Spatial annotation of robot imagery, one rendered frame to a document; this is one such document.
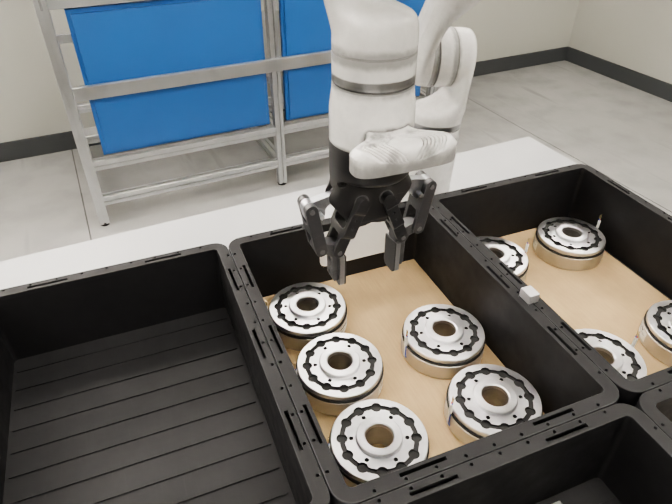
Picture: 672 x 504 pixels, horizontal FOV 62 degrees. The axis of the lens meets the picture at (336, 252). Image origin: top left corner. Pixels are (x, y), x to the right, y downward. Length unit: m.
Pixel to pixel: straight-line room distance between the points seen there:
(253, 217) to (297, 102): 1.44
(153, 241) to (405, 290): 0.58
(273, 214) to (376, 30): 0.82
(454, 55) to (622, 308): 0.45
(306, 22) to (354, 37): 2.08
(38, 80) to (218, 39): 1.18
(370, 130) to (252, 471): 0.37
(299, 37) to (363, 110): 2.07
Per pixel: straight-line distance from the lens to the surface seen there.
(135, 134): 2.46
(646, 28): 4.38
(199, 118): 2.49
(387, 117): 0.46
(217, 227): 1.20
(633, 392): 0.62
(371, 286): 0.82
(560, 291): 0.87
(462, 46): 0.94
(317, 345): 0.69
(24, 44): 3.23
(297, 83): 2.58
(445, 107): 0.97
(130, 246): 1.19
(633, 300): 0.90
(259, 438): 0.65
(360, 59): 0.45
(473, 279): 0.74
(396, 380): 0.70
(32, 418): 0.75
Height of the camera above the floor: 1.36
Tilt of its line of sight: 37 degrees down
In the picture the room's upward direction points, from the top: straight up
